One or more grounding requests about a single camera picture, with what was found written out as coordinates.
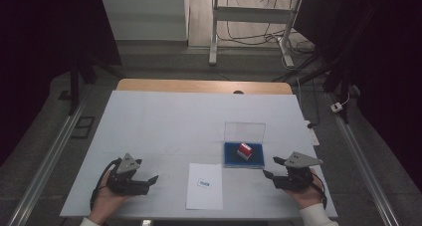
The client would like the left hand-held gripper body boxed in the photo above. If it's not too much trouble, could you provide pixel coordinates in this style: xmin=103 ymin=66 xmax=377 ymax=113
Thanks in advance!
xmin=106 ymin=152 xmax=151 ymax=197

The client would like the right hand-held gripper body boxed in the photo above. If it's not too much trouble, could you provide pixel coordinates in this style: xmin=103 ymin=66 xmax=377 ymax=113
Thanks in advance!
xmin=273 ymin=151 xmax=324 ymax=191

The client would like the blue ink pad clear lid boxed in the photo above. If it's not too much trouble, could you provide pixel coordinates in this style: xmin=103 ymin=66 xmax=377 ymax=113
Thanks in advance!
xmin=223 ymin=120 xmax=267 ymax=170

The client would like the red and white stamp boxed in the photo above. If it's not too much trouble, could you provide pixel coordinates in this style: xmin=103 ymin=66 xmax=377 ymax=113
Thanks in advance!
xmin=236 ymin=141 xmax=254 ymax=161

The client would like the person's right hand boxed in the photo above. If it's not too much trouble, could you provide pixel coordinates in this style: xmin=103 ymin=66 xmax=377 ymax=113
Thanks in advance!
xmin=284 ymin=175 xmax=325 ymax=210

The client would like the person's left hand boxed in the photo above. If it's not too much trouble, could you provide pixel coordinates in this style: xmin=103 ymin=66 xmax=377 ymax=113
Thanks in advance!
xmin=88 ymin=171 xmax=134 ymax=226

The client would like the white table cover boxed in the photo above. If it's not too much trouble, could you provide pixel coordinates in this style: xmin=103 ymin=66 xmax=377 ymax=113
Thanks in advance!
xmin=59 ymin=90 xmax=339 ymax=220

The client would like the white paper sheet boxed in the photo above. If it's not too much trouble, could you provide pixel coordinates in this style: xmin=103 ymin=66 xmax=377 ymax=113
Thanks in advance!
xmin=185 ymin=162 xmax=224 ymax=211

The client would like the black tripod stand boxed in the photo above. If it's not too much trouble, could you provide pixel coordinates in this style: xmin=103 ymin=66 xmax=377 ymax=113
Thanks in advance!
xmin=272 ymin=0 xmax=381 ymax=124

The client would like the dark curtain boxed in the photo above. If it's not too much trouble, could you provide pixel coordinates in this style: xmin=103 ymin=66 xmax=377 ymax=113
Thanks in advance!
xmin=0 ymin=0 xmax=122 ymax=168
xmin=294 ymin=0 xmax=422 ymax=194

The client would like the white cabinet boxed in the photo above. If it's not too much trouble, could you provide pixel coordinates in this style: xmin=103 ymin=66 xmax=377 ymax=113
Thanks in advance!
xmin=100 ymin=0 xmax=190 ymax=42

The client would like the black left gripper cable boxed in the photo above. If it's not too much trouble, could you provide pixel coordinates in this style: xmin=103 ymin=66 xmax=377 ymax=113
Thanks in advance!
xmin=90 ymin=157 xmax=123 ymax=211

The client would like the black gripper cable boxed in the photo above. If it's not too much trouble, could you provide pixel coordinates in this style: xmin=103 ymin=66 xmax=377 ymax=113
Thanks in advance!
xmin=90 ymin=157 xmax=123 ymax=211
xmin=310 ymin=171 xmax=328 ymax=210

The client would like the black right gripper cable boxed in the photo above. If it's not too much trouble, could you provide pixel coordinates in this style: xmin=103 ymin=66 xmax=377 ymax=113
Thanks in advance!
xmin=310 ymin=171 xmax=328 ymax=210

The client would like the black floor frame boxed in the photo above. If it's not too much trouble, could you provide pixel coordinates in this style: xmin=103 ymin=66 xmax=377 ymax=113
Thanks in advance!
xmin=70 ymin=115 xmax=97 ymax=140

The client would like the metal floor rail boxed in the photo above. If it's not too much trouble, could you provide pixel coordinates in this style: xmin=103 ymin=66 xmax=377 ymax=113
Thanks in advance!
xmin=6 ymin=99 xmax=88 ymax=226
xmin=325 ymin=92 xmax=401 ymax=226

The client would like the bundle of floor cables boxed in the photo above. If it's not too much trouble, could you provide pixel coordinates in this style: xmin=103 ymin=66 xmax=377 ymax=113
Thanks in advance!
xmin=217 ymin=0 xmax=317 ymax=56

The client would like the white desk frame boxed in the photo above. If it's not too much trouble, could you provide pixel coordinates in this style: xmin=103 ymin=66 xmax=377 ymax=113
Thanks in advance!
xmin=208 ymin=0 xmax=304 ymax=68

